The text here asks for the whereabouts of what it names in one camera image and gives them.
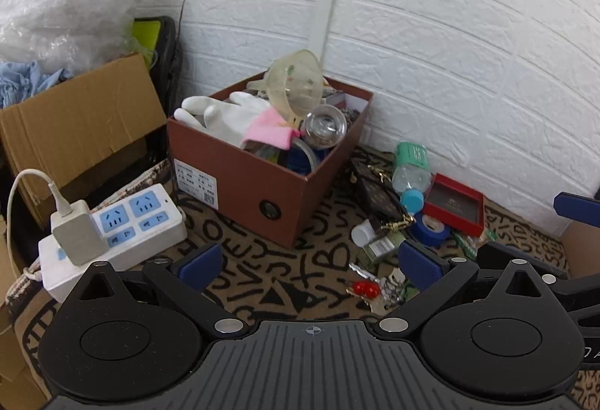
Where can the clear glass cup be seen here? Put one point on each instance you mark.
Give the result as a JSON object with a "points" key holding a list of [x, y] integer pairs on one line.
{"points": [[325, 126]]}

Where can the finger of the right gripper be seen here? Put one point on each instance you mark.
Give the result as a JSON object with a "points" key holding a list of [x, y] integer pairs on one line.
{"points": [[577, 208]]}

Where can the white rubber glove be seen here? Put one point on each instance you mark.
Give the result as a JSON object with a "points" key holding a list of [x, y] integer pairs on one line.
{"points": [[227, 121]]}

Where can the black green bag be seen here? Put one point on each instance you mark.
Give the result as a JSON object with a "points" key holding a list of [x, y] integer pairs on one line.
{"points": [[160, 45]]}

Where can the green label water bottle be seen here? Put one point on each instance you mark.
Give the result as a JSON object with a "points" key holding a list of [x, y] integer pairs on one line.
{"points": [[412, 175]]}

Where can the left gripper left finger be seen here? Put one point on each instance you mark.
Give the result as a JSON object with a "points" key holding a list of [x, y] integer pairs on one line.
{"points": [[182, 284]]}

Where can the red tray black insert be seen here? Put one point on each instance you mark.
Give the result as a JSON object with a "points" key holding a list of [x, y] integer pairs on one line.
{"points": [[455, 205]]}

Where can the translucent plastic strainer bowl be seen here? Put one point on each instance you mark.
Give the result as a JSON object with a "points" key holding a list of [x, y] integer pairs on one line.
{"points": [[294, 85]]}

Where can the clear plastic bag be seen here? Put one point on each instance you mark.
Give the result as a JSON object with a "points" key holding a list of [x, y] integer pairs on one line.
{"points": [[77, 35]]}

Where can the white charger plug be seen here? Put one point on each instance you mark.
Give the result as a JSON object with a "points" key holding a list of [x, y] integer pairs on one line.
{"points": [[75, 230]]}

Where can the brown shoe box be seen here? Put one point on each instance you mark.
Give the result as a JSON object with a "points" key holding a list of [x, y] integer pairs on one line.
{"points": [[264, 197]]}

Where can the pink sponge cloth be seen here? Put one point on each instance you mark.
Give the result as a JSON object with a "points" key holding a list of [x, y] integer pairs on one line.
{"points": [[270, 128]]}

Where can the keys with red tag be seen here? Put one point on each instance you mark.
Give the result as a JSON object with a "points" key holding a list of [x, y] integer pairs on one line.
{"points": [[383, 295]]}

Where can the light blue cloth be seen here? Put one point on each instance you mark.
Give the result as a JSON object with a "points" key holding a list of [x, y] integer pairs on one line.
{"points": [[21, 81]]}

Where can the large cardboard box left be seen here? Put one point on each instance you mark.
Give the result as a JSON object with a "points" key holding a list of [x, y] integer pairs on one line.
{"points": [[85, 130]]}

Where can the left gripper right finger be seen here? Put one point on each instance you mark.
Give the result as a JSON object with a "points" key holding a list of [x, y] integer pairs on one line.
{"points": [[440, 283]]}

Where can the cardboard box right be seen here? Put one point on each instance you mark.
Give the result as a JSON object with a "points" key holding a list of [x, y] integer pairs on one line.
{"points": [[581, 243]]}

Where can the blue tape roll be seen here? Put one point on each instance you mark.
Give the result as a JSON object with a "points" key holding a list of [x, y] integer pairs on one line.
{"points": [[429, 231]]}

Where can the black patterned wallet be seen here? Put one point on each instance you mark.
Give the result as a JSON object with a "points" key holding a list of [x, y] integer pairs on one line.
{"points": [[378, 199]]}

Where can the green snack pack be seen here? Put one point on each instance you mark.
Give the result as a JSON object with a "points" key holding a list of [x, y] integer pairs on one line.
{"points": [[470, 244]]}

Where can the white blue power strip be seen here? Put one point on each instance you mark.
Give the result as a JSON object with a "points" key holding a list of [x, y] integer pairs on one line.
{"points": [[134, 229]]}

